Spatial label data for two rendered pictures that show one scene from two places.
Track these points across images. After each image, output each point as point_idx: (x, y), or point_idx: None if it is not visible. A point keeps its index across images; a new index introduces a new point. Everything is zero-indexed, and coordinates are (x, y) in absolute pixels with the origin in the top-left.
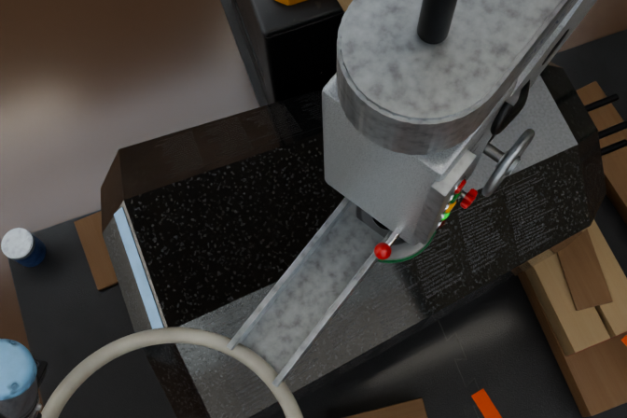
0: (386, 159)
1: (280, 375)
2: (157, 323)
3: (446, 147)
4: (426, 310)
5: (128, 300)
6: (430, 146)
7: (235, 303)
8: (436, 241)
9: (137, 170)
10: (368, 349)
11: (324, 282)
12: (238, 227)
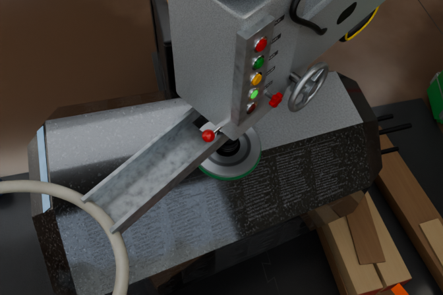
0: (208, 24)
1: (116, 224)
2: (46, 204)
3: None
4: (248, 230)
5: None
6: None
7: None
8: (259, 176)
9: (62, 112)
10: (202, 253)
11: (165, 167)
12: (119, 146)
